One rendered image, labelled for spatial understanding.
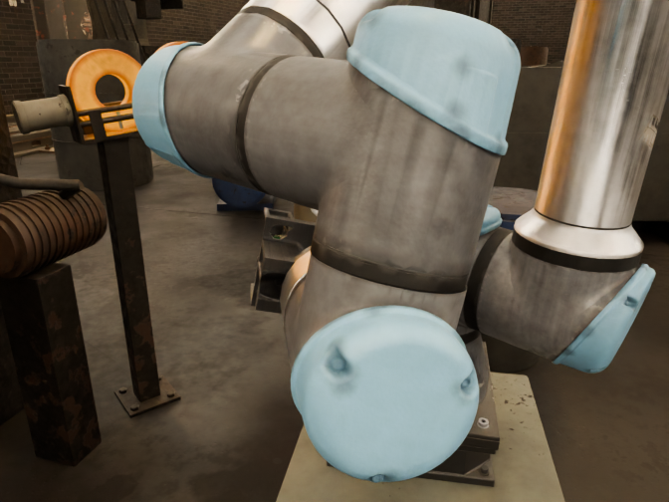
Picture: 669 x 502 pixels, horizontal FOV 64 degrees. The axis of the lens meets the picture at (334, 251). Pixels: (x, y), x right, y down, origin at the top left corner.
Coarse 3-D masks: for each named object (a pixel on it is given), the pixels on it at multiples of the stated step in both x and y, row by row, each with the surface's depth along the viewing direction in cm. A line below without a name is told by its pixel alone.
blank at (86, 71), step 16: (80, 64) 100; (96, 64) 102; (112, 64) 104; (128, 64) 105; (80, 80) 101; (96, 80) 102; (128, 80) 106; (80, 96) 102; (96, 96) 103; (128, 96) 107; (112, 112) 106; (128, 112) 108; (112, 128) 107; (128, 128) 109
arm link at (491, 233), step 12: (492, 216) 56; (492, 228) 56; (504, 228) 58; (480, 240) 55; (492, 240) 55; (480, 252) 55; (492, 252) 54; (480, 264) 54; (468, 276) 54; (480, 276) 54; (468, 288) 54; (480, 288) 54; (468, 300) 55; (468, 312) 55; (468, 324) 57
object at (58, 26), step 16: (32, 0) 431; (48, 0) 440; (64, 0) 424; (80, 0) 440; (48, 16) 445; (64, 16) 427; (80, 16) 441; (48, 32) 449; (64, 32) 445; (80, 32) 443; (48, 144) 471
